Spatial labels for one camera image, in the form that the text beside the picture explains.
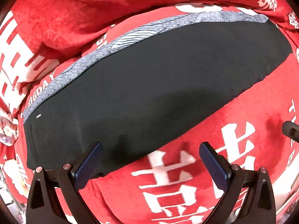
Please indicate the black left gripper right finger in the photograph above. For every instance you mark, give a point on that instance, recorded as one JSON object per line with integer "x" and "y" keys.
{"x": 259, "y": 202}

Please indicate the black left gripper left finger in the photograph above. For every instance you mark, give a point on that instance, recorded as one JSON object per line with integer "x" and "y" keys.
{"x": 43, "y": 205}

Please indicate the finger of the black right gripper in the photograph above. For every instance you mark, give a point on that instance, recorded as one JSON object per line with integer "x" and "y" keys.
{"x": 291, "y": 130}

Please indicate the black pants with grey waistband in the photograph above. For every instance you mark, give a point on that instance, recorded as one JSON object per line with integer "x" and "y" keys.
{"x": 149, "y": 86}

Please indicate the floral patterned pillow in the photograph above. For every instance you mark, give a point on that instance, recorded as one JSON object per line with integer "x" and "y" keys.
{"x": 8, "y": 128}

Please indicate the red and white folded quilt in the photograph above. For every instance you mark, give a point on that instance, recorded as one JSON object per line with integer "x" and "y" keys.
{"x": 38, "y": 35}

